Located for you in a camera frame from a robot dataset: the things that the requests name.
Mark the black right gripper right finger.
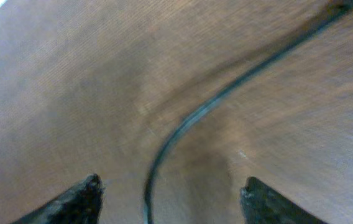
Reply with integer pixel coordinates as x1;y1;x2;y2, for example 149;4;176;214
240;177;327;224

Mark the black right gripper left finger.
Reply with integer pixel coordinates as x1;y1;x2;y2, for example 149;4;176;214
12;174;104;224

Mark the black charger cable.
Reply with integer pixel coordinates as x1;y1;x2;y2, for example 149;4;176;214
142;0;353;224

